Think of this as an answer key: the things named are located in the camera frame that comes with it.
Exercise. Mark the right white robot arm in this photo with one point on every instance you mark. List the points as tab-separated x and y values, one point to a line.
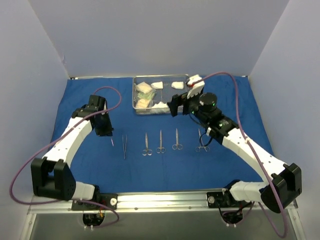
281	182

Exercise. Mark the blue surgical drape cloth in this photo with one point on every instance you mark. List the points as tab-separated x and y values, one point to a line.
98	162

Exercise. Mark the white gauze roll middle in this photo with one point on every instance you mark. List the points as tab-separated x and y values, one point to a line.
157	85

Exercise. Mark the aluminium front rail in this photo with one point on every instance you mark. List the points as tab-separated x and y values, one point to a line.
146	202

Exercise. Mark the straight steel scissors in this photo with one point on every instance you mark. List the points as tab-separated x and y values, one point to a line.
161	149

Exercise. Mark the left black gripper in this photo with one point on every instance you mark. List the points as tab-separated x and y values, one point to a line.
105	127

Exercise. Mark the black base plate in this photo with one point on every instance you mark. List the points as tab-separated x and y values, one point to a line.
108	199
223	199

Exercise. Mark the steel mesh instrument tray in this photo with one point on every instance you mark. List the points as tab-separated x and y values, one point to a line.
161	95

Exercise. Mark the white gauze roll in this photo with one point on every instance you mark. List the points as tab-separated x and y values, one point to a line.
177	85
157	85

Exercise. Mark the cream gauze pack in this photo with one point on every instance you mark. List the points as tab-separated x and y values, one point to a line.
144	87

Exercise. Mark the white gauze pad front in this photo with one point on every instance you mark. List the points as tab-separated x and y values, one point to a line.
160	105

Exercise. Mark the peach gauze pack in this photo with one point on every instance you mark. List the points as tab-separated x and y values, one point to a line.
142	103

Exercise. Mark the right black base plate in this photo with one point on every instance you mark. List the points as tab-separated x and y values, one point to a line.
223	199

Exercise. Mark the green paper packet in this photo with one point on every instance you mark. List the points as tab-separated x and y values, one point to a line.
146	96

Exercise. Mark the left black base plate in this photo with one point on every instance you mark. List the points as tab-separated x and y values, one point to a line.
108	199

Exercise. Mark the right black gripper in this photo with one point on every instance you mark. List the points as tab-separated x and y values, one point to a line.
179	104

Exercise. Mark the steel surgical scissors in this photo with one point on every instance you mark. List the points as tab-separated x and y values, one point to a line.
177	145

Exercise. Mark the white gauze roll right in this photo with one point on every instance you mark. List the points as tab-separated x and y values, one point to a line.
177	85

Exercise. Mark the steel hemostat clamp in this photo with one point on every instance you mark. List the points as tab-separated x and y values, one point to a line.
201	144

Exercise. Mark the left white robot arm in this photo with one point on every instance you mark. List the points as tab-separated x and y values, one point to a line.
51	174

